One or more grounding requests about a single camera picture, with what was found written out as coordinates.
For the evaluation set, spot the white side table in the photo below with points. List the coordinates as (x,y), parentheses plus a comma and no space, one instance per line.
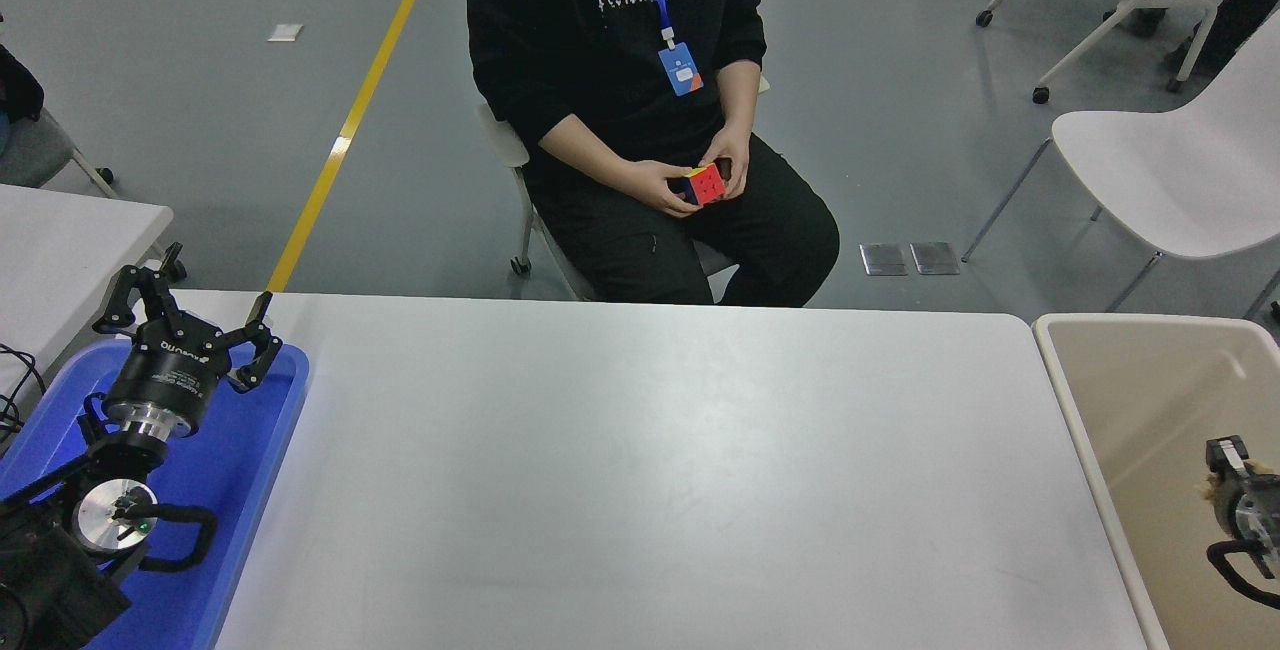
(60,250)

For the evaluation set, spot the grey padded chair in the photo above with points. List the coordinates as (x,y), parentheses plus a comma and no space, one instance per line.
(30,150)

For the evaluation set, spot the large pale beige bin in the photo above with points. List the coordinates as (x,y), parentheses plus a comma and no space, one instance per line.
(1130,410)

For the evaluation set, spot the colourful puzzle cube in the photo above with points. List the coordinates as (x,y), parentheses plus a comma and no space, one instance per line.
(705,185)

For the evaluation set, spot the person's right hand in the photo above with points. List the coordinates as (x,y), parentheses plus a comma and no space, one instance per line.
(660,188)

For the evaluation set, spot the blue plastic tray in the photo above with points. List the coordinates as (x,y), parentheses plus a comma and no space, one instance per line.
(230,490)

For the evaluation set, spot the silver floor plate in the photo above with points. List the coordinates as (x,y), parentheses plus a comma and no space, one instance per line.
(883,259)
(934,258)

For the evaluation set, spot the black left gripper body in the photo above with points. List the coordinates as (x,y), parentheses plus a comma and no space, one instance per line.
(165,370)

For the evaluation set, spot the person's left forearm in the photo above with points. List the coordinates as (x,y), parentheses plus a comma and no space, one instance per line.
(738,95)

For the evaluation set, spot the white paper scrap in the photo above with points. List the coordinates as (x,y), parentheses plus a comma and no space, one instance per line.
(285,32)

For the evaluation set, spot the person's left hand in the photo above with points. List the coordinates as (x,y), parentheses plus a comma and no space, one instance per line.
(730,155)

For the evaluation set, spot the seated person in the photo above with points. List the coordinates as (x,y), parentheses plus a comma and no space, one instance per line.
(600,80)

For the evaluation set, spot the person's right forearm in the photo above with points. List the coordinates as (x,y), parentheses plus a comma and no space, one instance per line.
(585,145)

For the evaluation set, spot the white shell chair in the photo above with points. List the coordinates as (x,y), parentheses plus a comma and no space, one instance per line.
(1180,160)

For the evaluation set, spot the grey wheeled chair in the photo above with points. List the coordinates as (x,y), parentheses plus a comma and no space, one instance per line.
(520,155)

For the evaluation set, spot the person in dark clothing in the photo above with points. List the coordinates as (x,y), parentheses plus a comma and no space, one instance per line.
(15,90)

